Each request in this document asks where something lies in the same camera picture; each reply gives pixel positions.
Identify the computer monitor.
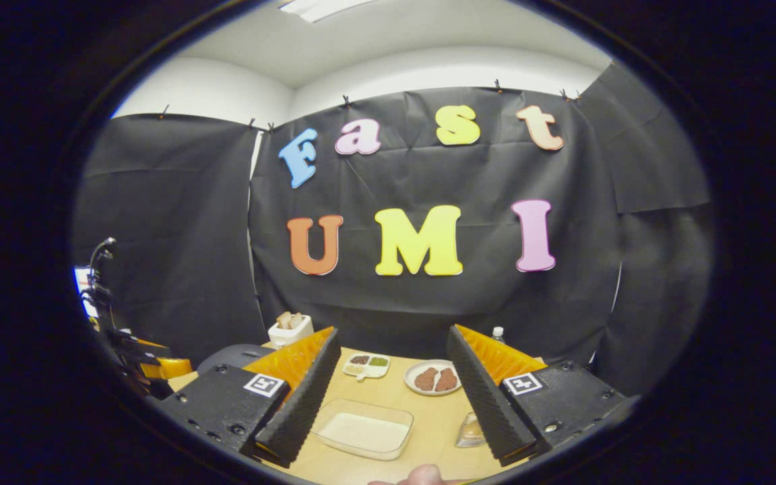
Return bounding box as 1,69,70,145
73,266,97,317

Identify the clear plastic rice container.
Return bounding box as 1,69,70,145
312,397,415,461

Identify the clear square chopstick holder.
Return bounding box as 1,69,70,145
455,412,486,449

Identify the white toaster with bread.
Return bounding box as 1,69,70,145
267,311,315,348

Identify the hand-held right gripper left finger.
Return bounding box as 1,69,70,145
156,327,340,469

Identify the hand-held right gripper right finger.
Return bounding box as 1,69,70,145
447,325,638,472

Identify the white divided sauce dish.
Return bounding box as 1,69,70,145
342,353,391,382

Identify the black backdrop cloth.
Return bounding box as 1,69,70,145
71,61,715,385

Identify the white round plate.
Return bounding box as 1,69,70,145
404,359,463,397

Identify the dark grey rice cooker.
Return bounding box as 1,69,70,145
196,344,274,376

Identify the white ceiling light panel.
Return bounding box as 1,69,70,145
279,0,375,24

